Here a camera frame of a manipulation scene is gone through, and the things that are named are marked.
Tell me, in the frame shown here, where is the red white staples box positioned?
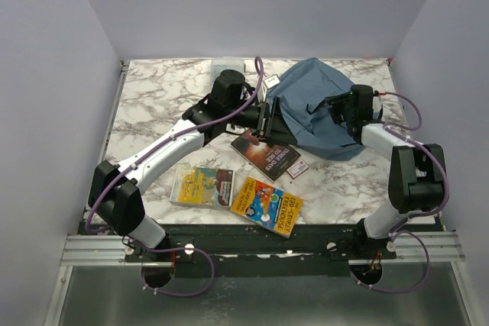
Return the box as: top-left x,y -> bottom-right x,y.
287,160 -> 309,179

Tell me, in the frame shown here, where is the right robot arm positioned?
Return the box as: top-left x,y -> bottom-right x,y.
322,85 -> 449,259

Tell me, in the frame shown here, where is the yellow blue paperback book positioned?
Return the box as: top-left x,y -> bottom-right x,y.
170,164 -> 235,210

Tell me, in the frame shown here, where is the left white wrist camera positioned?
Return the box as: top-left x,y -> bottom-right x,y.
257,75 -> 280,102

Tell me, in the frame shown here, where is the blue student backpack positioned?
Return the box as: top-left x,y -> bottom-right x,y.
267,58 -> 364,161

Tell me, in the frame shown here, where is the clear plastic storage box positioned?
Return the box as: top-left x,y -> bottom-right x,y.
210,57 -> 245,76

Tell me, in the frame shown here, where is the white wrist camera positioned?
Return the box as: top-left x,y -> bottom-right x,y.
372,96 -> 383,119
257,75 -> 280,102

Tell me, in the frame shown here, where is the yellow Treehouse book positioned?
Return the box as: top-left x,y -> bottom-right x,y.
230,177 -> 303,238

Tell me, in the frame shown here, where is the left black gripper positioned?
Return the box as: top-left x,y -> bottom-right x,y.
225,96 -> 298,147

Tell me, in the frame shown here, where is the dark Three Days book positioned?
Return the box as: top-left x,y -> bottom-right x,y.
231,129 -> 300,182

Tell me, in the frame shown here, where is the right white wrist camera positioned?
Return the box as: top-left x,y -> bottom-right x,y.
372,96 -> 383,119

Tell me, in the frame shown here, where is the aluminium frame rail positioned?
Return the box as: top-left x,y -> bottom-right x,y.
60,231 -> 466,267

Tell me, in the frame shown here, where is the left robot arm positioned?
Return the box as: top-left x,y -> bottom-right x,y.
88,69 -> 297,261

